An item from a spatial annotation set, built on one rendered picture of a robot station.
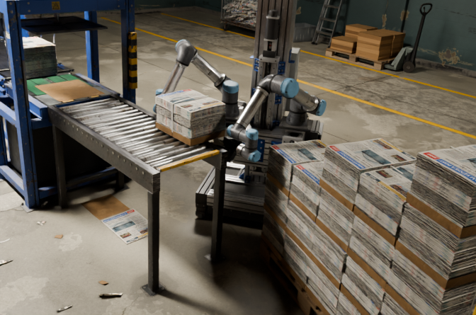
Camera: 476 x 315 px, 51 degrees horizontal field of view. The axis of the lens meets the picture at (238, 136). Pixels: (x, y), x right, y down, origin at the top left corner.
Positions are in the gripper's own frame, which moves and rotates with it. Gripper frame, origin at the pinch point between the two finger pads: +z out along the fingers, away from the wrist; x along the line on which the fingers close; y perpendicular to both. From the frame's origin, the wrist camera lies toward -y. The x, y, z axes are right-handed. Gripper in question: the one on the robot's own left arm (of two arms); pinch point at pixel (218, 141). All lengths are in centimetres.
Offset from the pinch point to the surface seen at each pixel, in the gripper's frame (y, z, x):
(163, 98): 25.1, 28.9, 22.6
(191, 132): 12.1, -0.6, 23.0
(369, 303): -31, -133, 20
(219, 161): -4.5, -15.5, 12.5
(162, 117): 11.9, 29.6, 23.1
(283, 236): -46, -57, -7
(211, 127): 11.4, -0.6, 7.1
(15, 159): -56, 163, 73
